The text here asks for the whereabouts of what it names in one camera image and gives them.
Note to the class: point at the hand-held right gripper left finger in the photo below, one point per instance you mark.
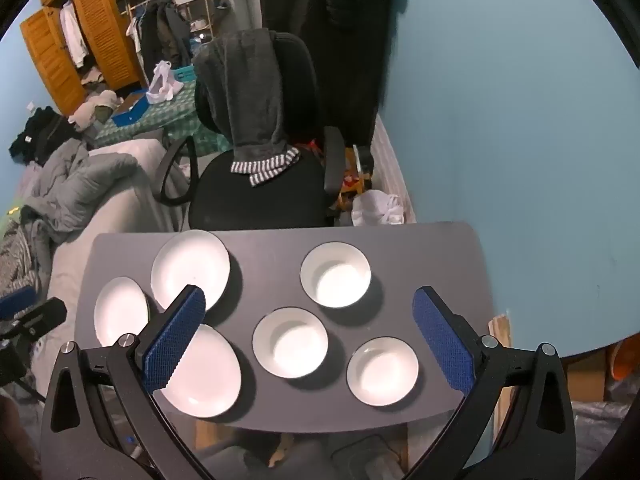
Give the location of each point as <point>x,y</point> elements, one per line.
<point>175,340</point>

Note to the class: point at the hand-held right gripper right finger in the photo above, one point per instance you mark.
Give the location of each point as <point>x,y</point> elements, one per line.
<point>442,340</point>

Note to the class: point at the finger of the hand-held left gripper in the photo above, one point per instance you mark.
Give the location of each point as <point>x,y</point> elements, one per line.
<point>15,302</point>
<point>45,315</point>

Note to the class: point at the white plate black rim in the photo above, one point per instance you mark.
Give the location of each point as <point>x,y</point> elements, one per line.
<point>117,310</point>
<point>210,380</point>
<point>195,260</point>

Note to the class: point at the white bowl black rim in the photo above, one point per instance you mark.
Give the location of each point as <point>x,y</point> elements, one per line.
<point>290,345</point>
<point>382,375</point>
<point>335,280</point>

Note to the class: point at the striped grey cloth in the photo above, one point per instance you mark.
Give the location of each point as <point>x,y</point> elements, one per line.
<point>20,255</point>

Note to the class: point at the wooden plank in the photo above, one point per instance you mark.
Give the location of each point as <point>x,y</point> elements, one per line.
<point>500,330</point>

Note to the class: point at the grey duvet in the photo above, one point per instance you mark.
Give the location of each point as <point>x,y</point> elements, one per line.
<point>75,185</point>

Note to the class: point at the bed with grey sheet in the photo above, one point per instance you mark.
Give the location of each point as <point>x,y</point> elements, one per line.
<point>125,200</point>

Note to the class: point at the cardboard box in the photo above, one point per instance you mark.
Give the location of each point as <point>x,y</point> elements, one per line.
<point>585,375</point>

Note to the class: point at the knotted white plastic bag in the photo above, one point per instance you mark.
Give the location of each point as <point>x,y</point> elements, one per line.
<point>377,207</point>

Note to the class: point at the black office chair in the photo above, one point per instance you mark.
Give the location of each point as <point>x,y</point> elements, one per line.
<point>260,195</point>

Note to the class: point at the black bag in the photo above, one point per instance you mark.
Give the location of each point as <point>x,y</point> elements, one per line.
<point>40,135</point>

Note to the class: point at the colourful toys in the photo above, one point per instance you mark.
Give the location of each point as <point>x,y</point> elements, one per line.
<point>352,187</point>

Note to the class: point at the orange object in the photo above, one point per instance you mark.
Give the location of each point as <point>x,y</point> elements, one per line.
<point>622,360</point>

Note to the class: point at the pile of light clothes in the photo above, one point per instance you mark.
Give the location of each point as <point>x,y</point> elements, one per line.
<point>92,107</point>

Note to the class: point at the green checkered tablecloth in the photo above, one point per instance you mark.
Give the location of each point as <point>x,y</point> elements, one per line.
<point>165,120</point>

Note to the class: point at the blue flat box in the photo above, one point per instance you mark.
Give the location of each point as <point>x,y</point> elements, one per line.
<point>130,110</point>

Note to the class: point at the grey hoodie striped cuffs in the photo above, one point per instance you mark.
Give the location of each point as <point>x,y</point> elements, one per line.
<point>245,90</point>

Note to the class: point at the teal plastic basket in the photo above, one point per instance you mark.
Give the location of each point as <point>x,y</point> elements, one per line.
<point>182,74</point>

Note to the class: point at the white hanging shirt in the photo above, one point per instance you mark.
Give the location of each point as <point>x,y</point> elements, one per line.
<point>74,35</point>

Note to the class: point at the wooden louvred wardrobe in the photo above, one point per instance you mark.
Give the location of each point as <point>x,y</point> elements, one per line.
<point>100,35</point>

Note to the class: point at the dark clothes on rack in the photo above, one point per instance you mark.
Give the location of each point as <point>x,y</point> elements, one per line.
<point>165,35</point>

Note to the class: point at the black hanging coat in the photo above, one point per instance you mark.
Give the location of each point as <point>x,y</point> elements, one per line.
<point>345,50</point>

